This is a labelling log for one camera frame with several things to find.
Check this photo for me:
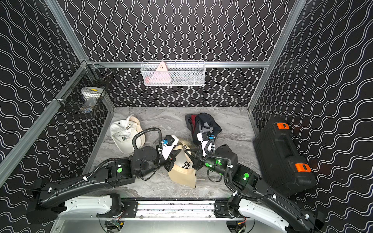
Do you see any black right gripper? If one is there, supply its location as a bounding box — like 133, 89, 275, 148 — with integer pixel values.
185, 147, 231, 180

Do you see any cream baseball cap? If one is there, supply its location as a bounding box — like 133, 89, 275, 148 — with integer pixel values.
128, 115, 146, 148

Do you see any white baseball cap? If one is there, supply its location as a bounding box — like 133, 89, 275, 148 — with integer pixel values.
110, 115, 140, 154

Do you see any beige cap with black lettering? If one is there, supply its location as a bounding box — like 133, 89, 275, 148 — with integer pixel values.
168, 141, 196, 189

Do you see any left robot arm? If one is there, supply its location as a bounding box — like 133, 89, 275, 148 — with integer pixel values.
26, 146, 180, 224

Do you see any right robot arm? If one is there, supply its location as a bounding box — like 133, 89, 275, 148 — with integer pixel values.
192, 145, 325, 233

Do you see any dark grey cap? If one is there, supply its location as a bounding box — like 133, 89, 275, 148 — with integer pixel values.
191, 113, 222, 145

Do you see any red and black cap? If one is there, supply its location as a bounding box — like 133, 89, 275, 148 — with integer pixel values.
185, 114, 197, 136

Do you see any black plastic tool case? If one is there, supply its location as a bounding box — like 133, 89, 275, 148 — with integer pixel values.
254, 117, 316, 196

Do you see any white item in black basket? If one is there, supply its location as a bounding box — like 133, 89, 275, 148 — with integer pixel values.
79, 87, 105, 114

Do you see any pink triangular card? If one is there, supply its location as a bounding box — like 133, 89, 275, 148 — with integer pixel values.
150, 61, 172, 84

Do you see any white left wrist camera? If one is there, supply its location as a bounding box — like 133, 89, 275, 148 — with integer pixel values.
162, 135, 179, 160

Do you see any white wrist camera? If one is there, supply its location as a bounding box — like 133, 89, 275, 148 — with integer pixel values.
197, 132, 216, 157
162, 135, 179, 160

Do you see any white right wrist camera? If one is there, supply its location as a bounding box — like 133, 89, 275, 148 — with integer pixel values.
197, 132, 216, 157

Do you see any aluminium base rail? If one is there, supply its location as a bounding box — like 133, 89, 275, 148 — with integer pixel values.
97, 199, 242, 221

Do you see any white wire wall basket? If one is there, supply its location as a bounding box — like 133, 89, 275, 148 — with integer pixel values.
140, 60, 206, 86

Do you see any black wire mesh basket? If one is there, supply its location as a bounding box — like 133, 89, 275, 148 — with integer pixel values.
55, 61, 114, 117

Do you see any aluminium corner frame post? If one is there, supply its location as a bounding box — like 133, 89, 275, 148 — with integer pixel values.
45, 0, 89, 62

